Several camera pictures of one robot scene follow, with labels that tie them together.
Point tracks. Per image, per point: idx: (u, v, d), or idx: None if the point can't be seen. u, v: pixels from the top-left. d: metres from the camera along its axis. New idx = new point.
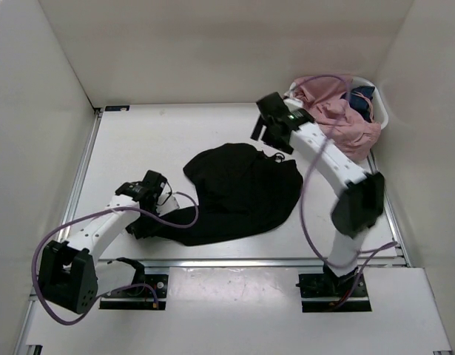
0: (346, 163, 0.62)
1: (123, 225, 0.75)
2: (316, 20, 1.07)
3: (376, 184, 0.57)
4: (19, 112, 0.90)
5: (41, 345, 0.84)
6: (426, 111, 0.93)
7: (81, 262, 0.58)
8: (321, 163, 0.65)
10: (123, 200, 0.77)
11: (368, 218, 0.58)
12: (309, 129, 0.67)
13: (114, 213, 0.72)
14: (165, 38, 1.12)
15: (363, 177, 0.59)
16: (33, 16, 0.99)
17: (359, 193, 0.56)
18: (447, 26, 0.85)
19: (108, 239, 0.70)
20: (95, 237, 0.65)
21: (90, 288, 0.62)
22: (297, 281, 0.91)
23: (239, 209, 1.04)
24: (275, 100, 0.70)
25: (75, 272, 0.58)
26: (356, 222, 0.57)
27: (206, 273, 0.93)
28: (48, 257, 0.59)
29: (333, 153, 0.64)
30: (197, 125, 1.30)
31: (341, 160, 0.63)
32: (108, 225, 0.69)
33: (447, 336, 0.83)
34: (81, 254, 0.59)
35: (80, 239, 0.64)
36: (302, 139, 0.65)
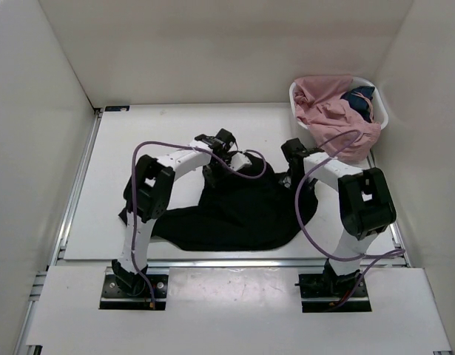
0: (345, 167, 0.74)
1: (196, 164, 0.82)
2: (316, 20, 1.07)
3: (373, 177, 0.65)
4: (18, 112, 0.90)
5: (41, 345, 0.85)
6: (425, 111, 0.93)
7: (166, 174, 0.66)
8: (325, 171, 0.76)
10: (200, 145, 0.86)
11: (375, 217, 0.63)
12: (317, 155, 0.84)
13: (193, 150, 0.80)
14: (165, 38, 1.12)
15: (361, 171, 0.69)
16: (33, 15, 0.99)
17: (355, 183, 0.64)
18: (447, 26, 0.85)
19: (184, 171, 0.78)
20: (178, 162, 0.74)
21: (165, 201, 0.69)
22: (297, 280, 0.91)
23: (236, 222, 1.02)
24: (295, 143, 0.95)
25: (160, 181, 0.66)
26: (365, 215, 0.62)
27: (206, 273, 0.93)
28: (140, 166, 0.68)
29: (336, 163, 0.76)
30: (197, 125, 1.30)
31: (341, 165, 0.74)
32: (187, 157, 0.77)
33: (447, 336, 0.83)
34: (167, 168, 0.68)
35: (166, 160, 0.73)
36: (311, 160, 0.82)
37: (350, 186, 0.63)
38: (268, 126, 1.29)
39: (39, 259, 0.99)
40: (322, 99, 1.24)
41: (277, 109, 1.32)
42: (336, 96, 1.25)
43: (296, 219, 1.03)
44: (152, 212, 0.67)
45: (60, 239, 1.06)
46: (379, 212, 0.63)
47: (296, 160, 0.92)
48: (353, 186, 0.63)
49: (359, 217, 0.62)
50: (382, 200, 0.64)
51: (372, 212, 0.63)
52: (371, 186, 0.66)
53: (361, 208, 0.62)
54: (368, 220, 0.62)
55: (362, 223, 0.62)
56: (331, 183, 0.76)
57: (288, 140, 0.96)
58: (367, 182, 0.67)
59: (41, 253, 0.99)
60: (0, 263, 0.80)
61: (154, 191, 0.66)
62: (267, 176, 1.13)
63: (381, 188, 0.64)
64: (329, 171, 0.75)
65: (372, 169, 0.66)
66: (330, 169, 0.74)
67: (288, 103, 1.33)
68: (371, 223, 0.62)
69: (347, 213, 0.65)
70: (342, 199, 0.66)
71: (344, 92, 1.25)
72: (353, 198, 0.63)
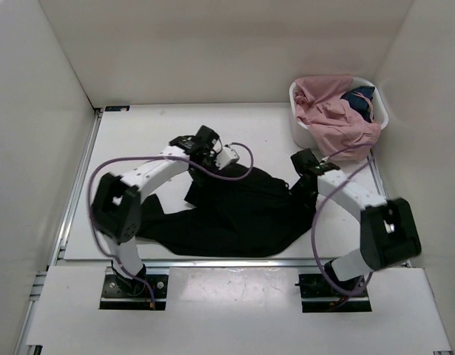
0: (367, 192, 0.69)
1: (171, 175, 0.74)
2: (316, 20, 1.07)
3: (398, 208, 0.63)
4: (19, 112, 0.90)
5: (41, 345, 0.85)
6: (426, 111, 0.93)
7: (131, 195, 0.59)
8: (345, 197, 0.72)
10: (174, 150, 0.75)
11: (398, 251, 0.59)
12: (332, 174, 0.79)
13: (166, 160, 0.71)
14: (165, 38, 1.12)
15: (383, 202, 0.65)
16: (33, 15, 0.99)
17: (378, 214, 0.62)
18: (447, 26, 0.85)
19: (156, 185, 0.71)
20: (146, 178, 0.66)
21: (133, 222, 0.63)
22: (297, 280, 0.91)
23: (231, 229, 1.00)
24: (307, 154, 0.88)
25: (124, 203, 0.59)
26: (390, 248, 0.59)
27: (206, 273, 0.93)
28: (103, 186, 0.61)
29: (355, 187, 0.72)
30: (197, 125, 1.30)
31: (362, 191, 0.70)
32: (158, 170, 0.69)
33: (447, 336, 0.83)
34: (132, 188, 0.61)
35: (132, 177, 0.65)
36: (326, 180, 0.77)
37: (373, 218, 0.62)
38: (268, 126, 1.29)
39: (39, 259, 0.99)
40: (322, 99, 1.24)
41: (277, 110, 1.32)
42: (336, 96, 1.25)
43: (294, 231, 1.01)
44: (119, 237, 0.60)
45: (60, 239, 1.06)
46: (404, 246, 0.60)
47: (308, 175, 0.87)
48: (375, 219, 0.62)
49: (382, 251, 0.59)
50: (408, 234, 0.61)
51: (395, 246, 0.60)
52: (396, 218, 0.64)
53: (382, 240, 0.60)
54: (391, 254, 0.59)
55: (384, 258, 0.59)
56: (348, 208, 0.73)
57: (300, 153, 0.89)
58: (390, 213, 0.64)
59: (40, 254, 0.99)
60: (0, 263, 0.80)
61: (119, 214, 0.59)
62: (265, 183, 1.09)
63: (405, 221, 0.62)
64: (348, 197, 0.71)
65: (396, 200, 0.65)
66: (349, 196, 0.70)
67: (288, 103, 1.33)
68: (394, 258, 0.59)
69: (368, 247, 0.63)
70: (362, 230, 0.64)
71: (344, 92, 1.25)
72: (375, 231, 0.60)
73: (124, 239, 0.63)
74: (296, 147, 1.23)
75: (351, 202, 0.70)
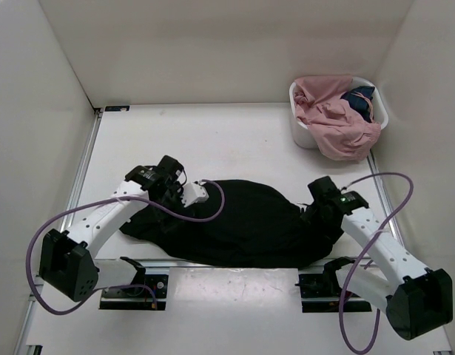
0: (404, 255, 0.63)
1: (130, 213, 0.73)
2: (316, 20, 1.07)
3: (439, 281, 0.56)
4: (19, 112, 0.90)
5: (41, 345, 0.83)
6: (425, 112, 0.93)
7: (78, 257, 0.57)
8: (376, 252, 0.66)
10: (130, 188, 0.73)
11: (428, 322, 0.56)
12: (361, 214, 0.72)
13: (117, 204, 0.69)
14: (165, 38, 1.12)
15: (424, 273, 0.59)
16: (33, 15, 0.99)
17: (419, 292, 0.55)
18: (447, 26, 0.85)
19: (112, 229, 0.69)
20: (96, 229, 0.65)
21: (89, 277, 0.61)
22: (297, 280, 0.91)
23: (228, 245, 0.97)
24: (327, 184, 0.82)
25: (72, 266, 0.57)
26: (421, 325, 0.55)
27: (206, 273, 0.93)
28: (48, 246, 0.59)
29: (391, 244, 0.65)
30: (197, 125, 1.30)
31: (399, 252, 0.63)
32: (109, 217, 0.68)
33: (446, 336, 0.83)
34: (80, 248, 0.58)
35: (81, 230, 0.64)
36: (355, 224, 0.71)
37: (413, 296, 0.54)
38: (268, 126, 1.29)
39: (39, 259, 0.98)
40: (322, 99, 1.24)
41: (277, 110, 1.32)
42: (336, 96, 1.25)
43: (289, 248, 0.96)
44: (72, 297, 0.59)
45: None
46: (435, 317, 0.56)
47: (329, 206, 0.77)
48: (416, 296, 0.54)
49: (413, 325, 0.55)
50: (442, 305, 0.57)
51: (427, 317, 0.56)
52: (431, 286, 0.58)
53: (417, 317, 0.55)
54: (422, 326, 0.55)
55: (415, 330, 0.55)
56: (376, 262, 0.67)
57: (319, 181, 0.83)
58: (426, 280, 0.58)
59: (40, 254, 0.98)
60: None
61: (69, 277, 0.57)
62: (256, 203, 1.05)
63: (445, 295, 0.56)
64: (382, 255, 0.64)
65: (434, 271, 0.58)
66: (382, 254, 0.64)
67: (288, 103, 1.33)
68: (424, 327, 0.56)
69: (398, 313, 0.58)
70: (396, 298, 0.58)
71: (344, 92, 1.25)
72: (411, 311, 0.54)
73: (83, 293, 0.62)
74: (296, 147, 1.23)
75: (384, 261, 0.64)
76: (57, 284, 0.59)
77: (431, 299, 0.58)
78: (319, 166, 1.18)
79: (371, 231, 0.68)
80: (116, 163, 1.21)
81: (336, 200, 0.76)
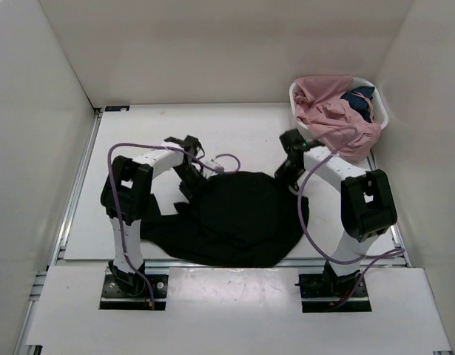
0: (349, 166, 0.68)
1: (169, 165, 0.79)
2: (315, 20, 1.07)
3: (376, 179, 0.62)
4: (19, 113, 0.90)
5: (40, 345, 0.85)
6: (425, 111, 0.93)
7: (144, 171, 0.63)
8: (328, 170, 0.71)
10: (172, 143, 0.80)
11: (376, 219, 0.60)
12: (317, 149, 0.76)
13: (166, 149, 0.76)
14: (165, 38, 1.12)
15: (362, 174, 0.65)
16: (33, 16, 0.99)
17: (357, 185, 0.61)
18: (447, 27, 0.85)
19: (159, 170, 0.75)
20: (154, 160, 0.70)
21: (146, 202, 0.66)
22: (297, 280, 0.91)
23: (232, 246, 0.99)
24: (294, 133, 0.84)
25: (138, 180, 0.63)
26: (368, 219, 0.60)
27: (207, 273, 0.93)
28: (117, 166, 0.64)
29: (337, 160, 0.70)
30: (197, 125, 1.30)
31: (344, 164, 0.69)
32: (163, 155, 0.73)
33: (447, 336, 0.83)
34: (144, 166, 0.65)
35: (141, 159, 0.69)
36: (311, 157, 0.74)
37: (353, 188, 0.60)
38: (268, 126, 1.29)
39: (38, 260, 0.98)
40: (322, 99, 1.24)
41: (277, 110, 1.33)
42: (336, 96, 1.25)
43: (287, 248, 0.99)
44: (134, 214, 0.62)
45: (60, 239, 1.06)
46: (379, 214, 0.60)
47: (295, 154, 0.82)
48: (357, 188, 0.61)
49: (362, 218, 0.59)
50: (385, 203, 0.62)
51: (372, 213, 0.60)
52: (373, 186, 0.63)
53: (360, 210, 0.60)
54: (371, 221, 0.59)
55: (362, 224, 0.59)
56: (332, 183, 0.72)
57: (286, 133, 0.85)
58: (369, 183, 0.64)
59: (39, 254, 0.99)
60: (0, 264, 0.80)
61: (136, 191, 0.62)
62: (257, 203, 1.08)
63: (382, 189, 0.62)
64: (332, 169, 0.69)
65: (373, 171, 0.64)
66: (331, 168, 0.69)
67: (288, 103, 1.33)
68: (371, 225, 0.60)
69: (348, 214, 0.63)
70: (342, 200, 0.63)
71: (344, 92, 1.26)
72: (356, 202, 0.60)
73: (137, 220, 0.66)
74: None
75: (333, 174, 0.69)
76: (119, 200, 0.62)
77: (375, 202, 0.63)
78: None
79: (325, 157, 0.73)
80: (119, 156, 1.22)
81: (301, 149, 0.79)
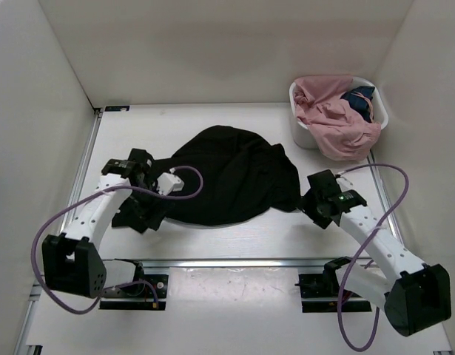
0: (401, 252, 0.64)
1: (118, 203, 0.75)
2: (315, 20, 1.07)
3: (435, 276, 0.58)
4: (18, 113, 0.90)
5: (41, 345, 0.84)
6: (425, 111, 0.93)
7: (83, 251, 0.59)
8: (373, 248, 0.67)
10: (111, 180, 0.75)
11: (428, 319, 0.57)
12: (359, 211, 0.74)
13: (104, 195, 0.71)
14: (165, 38, 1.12)
15: (420, 269, 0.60)
16: (33, 15, 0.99)
17: (415, 285, 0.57)
18: (447, 27, 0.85)
19: (105, 220, 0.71)
20: (92, 222, 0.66)
21: (98, 271, 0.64)
22: (297, 281, 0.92)
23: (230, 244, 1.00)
24: (327, 179, 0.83)
25: (80, 262, 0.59)
26: (419, 322, 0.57)
27: (207, 273, 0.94)
28: (49, 252, 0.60)
29: (387, 239, 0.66)
30: (197, 125, 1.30)
31: (396, 248, 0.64)
32: (100, 211, 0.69)
33: (447, 336, 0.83)
34: (81, 242, 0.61)
35: (78, 228, 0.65)
36: (354, 222, 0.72)
37: (410, 292, 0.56)
38: (268, 126, 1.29)
39: (39, 260, 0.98)
40: (322, 99, 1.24)
41: (277, 110, 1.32)
42: (336, 96, 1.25)
43: (286, 247, 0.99)
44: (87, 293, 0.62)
45: None
46: (433, 313, 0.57)
47: (328, 205, 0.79)
48: (412, 290, 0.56)
49: (413, 322, 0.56)
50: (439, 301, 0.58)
51: (425, 314, 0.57)
52: (428, 280, 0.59)
53: (413, 312, 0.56)
54: (421, 323, 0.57)
55: (413, 325, 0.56)
56: (374, 257, 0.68)
57: (318, 177, 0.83)
58: (423, 276, 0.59)
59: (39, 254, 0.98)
60: (0, 265, 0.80)
61: (81, 274, 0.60)
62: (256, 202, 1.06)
63: (439, 289, 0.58)
64: (380, 253, 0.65)
65: (431, 267, 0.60)
66: (380, 251, 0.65)
67: (288, 103, 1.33)
68: (422, 323, 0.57)
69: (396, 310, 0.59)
70: (392, 293, 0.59)
71: (344, 92, 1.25)
72: (409, 306, 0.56)
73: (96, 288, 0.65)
74: (297, 147, 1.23)
75: (382, 258, 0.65)
76: (72, 287, 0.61)
77: (428, 295, 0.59)
78: (319, 166, 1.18)
79: (371, 228, 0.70)
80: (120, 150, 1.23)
81: (336, 198, 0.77)
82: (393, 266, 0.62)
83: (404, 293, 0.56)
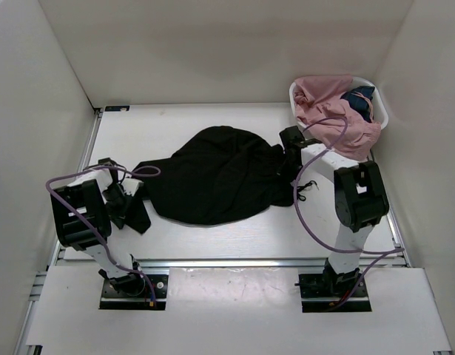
0: (342, 160, 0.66)
1: (106, 180, 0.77)
2: (315, 20, 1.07)
3: (368, 170, 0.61)
4: (18, 115, 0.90)
5: (41, 345, 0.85)
6: (425, 111, 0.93)
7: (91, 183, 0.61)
8: (323, 165, 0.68)
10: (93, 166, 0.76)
11: (368, 208, 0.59)
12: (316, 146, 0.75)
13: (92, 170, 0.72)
14: (166, 38, 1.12)
15: (357, 166, 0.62)
16: (33, 15, 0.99)
17: (351, 176, 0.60)
18: (448, 28, 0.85)
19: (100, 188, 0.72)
20: None
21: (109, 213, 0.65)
22: (297, 280, 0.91)
23: (229, 243, 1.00)
24: (294, 132, 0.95)
25: (91, 194, 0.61)
26: (362, 211, 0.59)
27: (206, 273, 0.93)
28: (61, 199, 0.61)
29: (333, 154, 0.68)
30: (197, 125, 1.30)
31: (338, 157, 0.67)
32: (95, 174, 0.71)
33: (447, 336, 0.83)
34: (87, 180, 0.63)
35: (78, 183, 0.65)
36: (308, 151, 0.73)
37: (346, 179, 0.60)
38: (268, 126, 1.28)
39: (38, 260, 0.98)
40: (322, 99, 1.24)
41: (277, 110, 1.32)
42: (336, 96, 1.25)
43: (286, 247, 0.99)
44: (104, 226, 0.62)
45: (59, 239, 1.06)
46: (373, 205, 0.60)
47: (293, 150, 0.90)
48: (348, 178, 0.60)
49: (354, 210, 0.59)
50: (376, 194, 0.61)
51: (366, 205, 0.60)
52: (365, 176, 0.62)
53: (352, 198, 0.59)
54: (362, 211, 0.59)
55: (355, 214, 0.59)
56: (326, 176, 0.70)
57: (288, 129, 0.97)
58: (362, 175, 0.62)
59: (39, 254, 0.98)
60: (0, 265, 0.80)
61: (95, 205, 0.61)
62: (257, 201, 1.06)
63: (373, 180, 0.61)
64: (326, 163, 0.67)
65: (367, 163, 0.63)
66: (326, 163, 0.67)
67: (288, 103, 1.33)
68: (365, 215, 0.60)
69: (342, 206, 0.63)
70: (336, 190, 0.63)
71: (344, 92, 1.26)
72: (348, 194, 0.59)
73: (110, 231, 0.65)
74: None
75: (328, 168, 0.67)
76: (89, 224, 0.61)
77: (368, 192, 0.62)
78: None
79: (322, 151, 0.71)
80: (120, 151, 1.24)
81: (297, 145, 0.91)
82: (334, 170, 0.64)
83: (341, 182, 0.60)
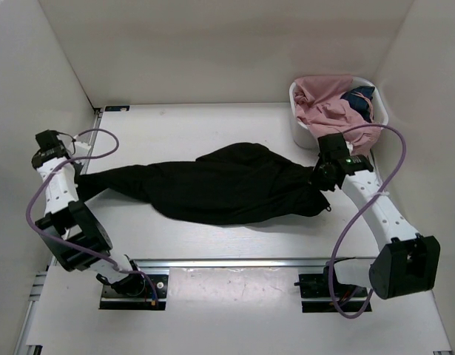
0: (397, 218, 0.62)
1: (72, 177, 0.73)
2: (315, 20, 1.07)
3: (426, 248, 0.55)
4: (18, 115, 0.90)
5: (40, 345, 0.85)
6: (425, 111, 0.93)
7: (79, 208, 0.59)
8: (370, 214, 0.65)
10: (53, 163, 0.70)
11: (409, 286, 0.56)
12: (364, 176, 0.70)
13: (56, 174, 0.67)
14: (165, 38, 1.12)
15: (413, 238, 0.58)
16: (33, 15, 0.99)
17: (404, 253, 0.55)
18: (447, 28, 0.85)
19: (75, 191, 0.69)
20: (66, 193, 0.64)
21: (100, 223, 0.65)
22: (297, 280, 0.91)
23: (230, 243, 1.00)
24: (336, 140, 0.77)
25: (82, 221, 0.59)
26: (400, 288, 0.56)
27: (206, 273, 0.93)
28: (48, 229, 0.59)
29: (387, 206, 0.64)
30: (197, 126, 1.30)
31: (393, 215, 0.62)
32: (63, 180, 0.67)
33: (447, 336, 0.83)
34: (73, 204, 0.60)
35: (57, 203, 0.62)
36: (356, 186, 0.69)
37: (397, 256, 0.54)
38: (268, 126, 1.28)
39: (38, 260, 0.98)
40: (322, 99, 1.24)
41: (277, 109, 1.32)
42: (336, 96, 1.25)
43: (286, 247, 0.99)
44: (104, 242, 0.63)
45: None
46: (416, 284, 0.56)
47: (334, 167, 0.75)
48: (399, 254, 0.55)
49: (393, 285, 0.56)
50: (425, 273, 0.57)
51: (408, 282, 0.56)
52: (418, 248, 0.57)
53: (396, 274, 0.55)
54: (401, 288, 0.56)
55: (393, 289, 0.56)
56: (369, 224, 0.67)
57: (329, 138, 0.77)
58: (414, 246, 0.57)
59: (38, 254, 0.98)
60: None
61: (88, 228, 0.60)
62: (273, 208, 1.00)
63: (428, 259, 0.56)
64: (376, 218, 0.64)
65: (425, 237, 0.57)
66: (376, 216, 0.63)
67: (288, 103, 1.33)
68: (402, 290, 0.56)
69: (380, 273, 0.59)
70: (379, 257, 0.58)
71: (344, 92, 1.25)
72: (394, 269, 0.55)
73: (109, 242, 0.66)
74: (296, 147, 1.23)
75: (376, 222, 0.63)
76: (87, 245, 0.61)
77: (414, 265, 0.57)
78: None
79: (371, 193, 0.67)
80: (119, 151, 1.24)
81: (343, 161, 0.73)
82: (385, 232, 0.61)
83: (391, 257, 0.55)
